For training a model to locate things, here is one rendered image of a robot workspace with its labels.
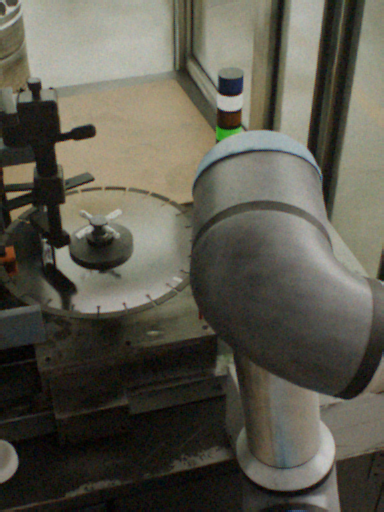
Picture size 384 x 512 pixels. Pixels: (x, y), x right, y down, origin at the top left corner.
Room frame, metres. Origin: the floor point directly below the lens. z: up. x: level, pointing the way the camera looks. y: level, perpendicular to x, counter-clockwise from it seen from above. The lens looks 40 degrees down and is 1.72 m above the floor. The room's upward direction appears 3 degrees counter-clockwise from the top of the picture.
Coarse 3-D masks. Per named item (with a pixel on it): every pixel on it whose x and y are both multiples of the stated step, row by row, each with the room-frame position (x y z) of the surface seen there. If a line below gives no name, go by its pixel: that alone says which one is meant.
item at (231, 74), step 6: (222, 72) 1.17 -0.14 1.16; (228, 72) 1.16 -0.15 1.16; (234, 72) 1.16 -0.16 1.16; (240, 72) 1.16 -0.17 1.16; (222, 78) 1.15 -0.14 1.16; (228, 78) 1.14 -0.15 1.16; (234, 78) 1.14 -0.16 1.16; (240, 78) 1.15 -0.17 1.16; (222, 84) 1.15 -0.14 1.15; (228, 84) 1.14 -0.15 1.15; (234, 84) 1.14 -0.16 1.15; (240, 84) 1.15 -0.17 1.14; (222, 90) 1.15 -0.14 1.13; (228, 90) 1.14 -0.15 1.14; (234, 90) 1.14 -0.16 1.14; (240, 90) 1.15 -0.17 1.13
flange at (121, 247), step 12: (84, 228) 1.01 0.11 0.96; (120, 228) 1.00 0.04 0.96; (72, 240) 0.97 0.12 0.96; (84, 240) 0.97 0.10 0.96; (96, 240) 0.95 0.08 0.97; (108, 240) 0.95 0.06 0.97; (120, 240) 0.97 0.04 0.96; (132, 240) 0.97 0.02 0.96; (72, 252) 0.94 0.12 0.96; (84, 252) 0.94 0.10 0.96; (96, 252) 0.94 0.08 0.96; (108, 252) 0.94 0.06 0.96; (120, 252) 0.94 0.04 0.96; (84, 264) 0.92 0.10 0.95; (96, 264) 0.91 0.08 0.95; (108, 264) 0.92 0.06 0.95
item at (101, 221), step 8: (88, 216) 0.99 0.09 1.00; (96, 216) 0.98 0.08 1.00; (104, 216) 0.98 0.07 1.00; (112, 216) 0.98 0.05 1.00; (96, 224) 0.96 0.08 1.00; (104, 224) 0.96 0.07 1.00; (80, 232) 0.94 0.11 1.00; (88, 232) 0.95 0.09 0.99; (96, 232) 0.96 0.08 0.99; (104, 232) 0.96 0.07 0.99; (112, 232) 0.94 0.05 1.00
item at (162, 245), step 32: (96, 192) 1.13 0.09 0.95; (128, 192) 1.12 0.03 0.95; (64, 224) 1.03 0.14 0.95; (128, 224) 1.02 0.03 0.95; (160, 224) 1.02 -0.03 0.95; (32, 256) 0.95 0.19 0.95; (64, 256) 0.94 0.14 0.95; (128, 256) 0.94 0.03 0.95; (160, 256) 0.93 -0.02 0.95; (32, 288) 0.87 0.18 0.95; (64, 288) 0.86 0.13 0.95; (96, 288) 0.86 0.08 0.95; (128, 288) 0.86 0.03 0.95; (160, 288) 0.85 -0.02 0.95
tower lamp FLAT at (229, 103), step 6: (222, 96) 1.15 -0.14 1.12; (228, 96) 1.14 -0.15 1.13; (234, 96) 1.14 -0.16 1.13; (240, 96) 1.15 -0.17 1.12; (222, 102) 1.15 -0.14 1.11; (228, 102) 1.14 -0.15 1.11; (234, 102) 1.14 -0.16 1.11; (240, 102) 1.15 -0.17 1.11; (222, 108) 1.15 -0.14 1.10; (228, 108) 1.14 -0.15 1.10; (234, 108) 1.14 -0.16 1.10; (240, 108) 1.15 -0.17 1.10
